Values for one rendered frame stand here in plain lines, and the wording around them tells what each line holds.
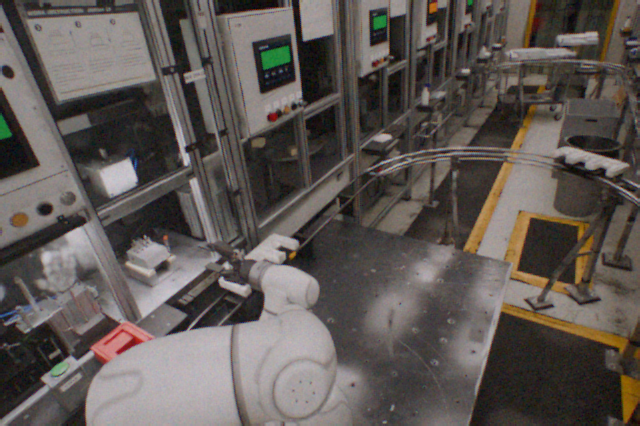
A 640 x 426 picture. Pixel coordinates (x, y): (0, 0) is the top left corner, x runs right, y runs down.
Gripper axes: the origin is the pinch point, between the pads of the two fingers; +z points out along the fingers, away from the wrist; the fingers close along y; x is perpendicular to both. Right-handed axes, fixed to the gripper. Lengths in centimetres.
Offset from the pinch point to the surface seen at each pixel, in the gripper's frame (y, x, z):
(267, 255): -24.3, -32.6, 6.8
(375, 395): -44, -7, -56
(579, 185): -82, -275, -113
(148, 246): -9.2, -1.8, 40.3
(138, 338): -16.0, 27.2, 8.9
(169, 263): -16.7, -3.7, 33.0
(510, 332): -111, -121, -89
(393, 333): -44, -34, -51
